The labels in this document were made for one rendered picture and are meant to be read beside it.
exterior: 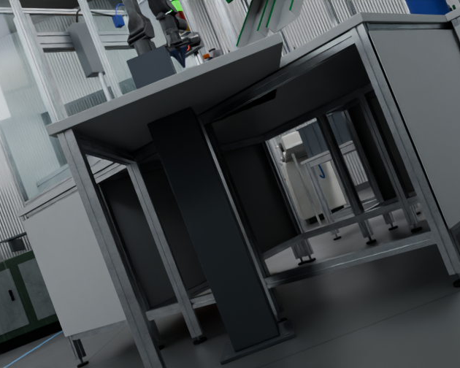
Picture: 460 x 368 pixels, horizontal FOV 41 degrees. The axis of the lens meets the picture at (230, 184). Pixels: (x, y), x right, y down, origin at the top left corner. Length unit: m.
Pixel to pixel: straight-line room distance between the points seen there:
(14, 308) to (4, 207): 6.17
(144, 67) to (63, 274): 1.38
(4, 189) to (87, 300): 9.38
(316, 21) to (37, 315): 7.79
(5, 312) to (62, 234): 3.36
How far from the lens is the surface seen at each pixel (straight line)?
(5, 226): 12.38
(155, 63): 2.15
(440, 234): 1.93
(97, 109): 1.76
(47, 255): 3.26
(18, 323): 6.38
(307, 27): 11.88
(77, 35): 3.54
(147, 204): 2.56
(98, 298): 3.02
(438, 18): 2.52
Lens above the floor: 0.44
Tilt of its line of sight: 3 degrees up
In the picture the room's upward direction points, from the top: 21 degrees counter-clockwise
